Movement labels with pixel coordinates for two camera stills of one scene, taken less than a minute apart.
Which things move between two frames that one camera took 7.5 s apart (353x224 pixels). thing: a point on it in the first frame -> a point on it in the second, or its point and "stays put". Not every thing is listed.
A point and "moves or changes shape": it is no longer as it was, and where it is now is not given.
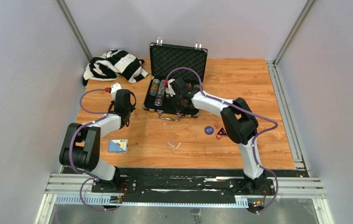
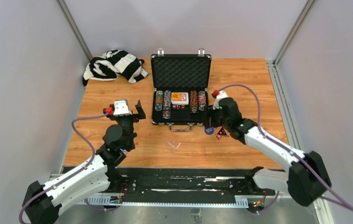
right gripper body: (179, 98) -> (225, 122)
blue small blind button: (209, 130) stays put
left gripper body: (130, 109) -> (128, 123)
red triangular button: (222, 132) stays put
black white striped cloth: (113, 64) stays put
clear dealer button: (172, 145) stays put
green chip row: (154, 87) -> (159, 100)
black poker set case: (172, 99) moves or changes shape
